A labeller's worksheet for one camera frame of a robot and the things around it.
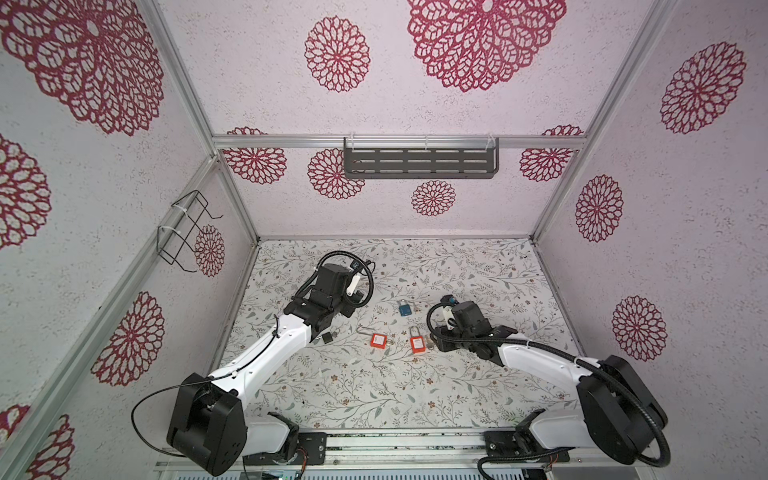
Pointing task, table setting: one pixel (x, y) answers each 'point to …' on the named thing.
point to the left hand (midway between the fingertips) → (346, 292)
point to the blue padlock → (405, 310)
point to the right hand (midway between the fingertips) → (435, 330)
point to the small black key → (327, 338)
